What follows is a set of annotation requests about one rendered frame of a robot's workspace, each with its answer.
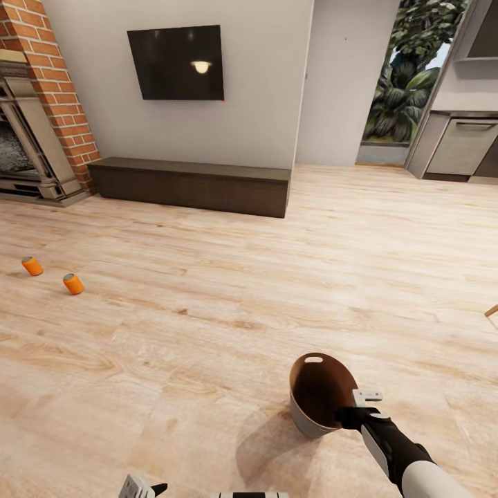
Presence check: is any trash can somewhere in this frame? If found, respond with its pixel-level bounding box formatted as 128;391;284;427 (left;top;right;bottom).
289;352;359;438

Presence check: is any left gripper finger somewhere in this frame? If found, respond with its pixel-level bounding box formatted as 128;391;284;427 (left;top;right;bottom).
152;483;167;497

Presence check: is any can of soda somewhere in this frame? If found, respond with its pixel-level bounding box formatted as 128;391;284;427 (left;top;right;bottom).
64;274;84;295
22;257;44;276

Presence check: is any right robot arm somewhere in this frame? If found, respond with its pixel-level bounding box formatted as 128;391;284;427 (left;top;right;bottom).
333;389;476;498

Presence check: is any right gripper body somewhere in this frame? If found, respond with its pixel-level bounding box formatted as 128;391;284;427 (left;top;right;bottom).
339;407;380;433

